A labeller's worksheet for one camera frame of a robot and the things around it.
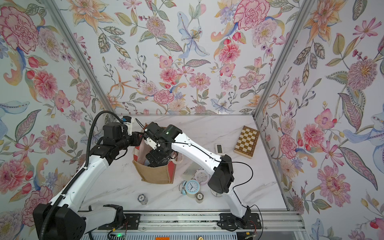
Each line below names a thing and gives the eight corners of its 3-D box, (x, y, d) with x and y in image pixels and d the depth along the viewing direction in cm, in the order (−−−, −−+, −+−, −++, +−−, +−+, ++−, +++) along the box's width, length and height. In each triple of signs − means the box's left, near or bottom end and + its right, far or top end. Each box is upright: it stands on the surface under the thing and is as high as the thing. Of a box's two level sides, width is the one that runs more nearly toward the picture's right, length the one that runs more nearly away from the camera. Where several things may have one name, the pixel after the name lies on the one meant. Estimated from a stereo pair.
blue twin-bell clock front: (179, 197, 83) (178, 195, 79) (180, 182, 88) (179, 179, 85) (200, 197, 83) (200, 195, 79) (199, 182, 88) (200, 179, 85)
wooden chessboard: (233, 151, 102) (234, 149, 100) (242, 128, 116) (243, 125, 113) (251, 159, 99) (252, 156, 96) (258, 133, 112) (260, 131, 110)
